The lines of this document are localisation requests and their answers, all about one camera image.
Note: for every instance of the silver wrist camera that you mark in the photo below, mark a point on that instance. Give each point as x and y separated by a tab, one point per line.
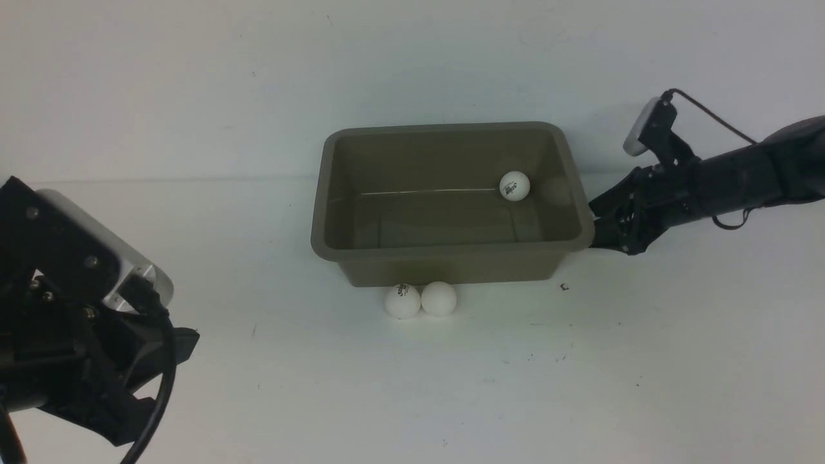
653	132
77	254

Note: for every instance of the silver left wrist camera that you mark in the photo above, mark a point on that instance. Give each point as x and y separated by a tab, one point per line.
77	254

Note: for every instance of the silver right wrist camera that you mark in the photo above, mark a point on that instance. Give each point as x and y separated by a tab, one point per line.
653	132

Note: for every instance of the plain white ping-pong ball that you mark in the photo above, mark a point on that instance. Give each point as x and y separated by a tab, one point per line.
439	299

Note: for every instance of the white ping-pong ball with logo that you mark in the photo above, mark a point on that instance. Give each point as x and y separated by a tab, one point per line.
402	301

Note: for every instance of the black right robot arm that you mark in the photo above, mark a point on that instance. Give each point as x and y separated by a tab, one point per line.
784	169

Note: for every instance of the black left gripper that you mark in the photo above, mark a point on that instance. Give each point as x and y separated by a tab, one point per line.
106	371

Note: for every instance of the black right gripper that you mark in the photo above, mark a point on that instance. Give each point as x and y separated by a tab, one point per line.
649	201

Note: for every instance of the tan plastic bin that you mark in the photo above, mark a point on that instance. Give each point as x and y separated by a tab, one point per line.
419	204

